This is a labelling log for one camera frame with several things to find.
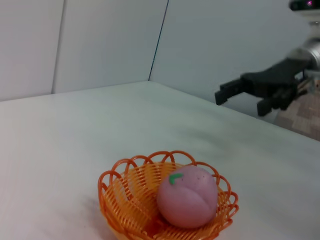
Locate pink toy peach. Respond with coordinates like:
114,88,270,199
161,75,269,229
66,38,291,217
156,165,219,229

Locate robot head with camera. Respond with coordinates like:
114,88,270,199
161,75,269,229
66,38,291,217
288,0,320,38

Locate orange woven plastic basket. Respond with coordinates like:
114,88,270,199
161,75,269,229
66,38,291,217
97,149,240,240

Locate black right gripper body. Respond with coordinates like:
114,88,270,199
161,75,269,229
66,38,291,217
241,58,313,98

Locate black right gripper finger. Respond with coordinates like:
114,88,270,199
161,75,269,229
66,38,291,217
257,89,297,117
214,77,248,106

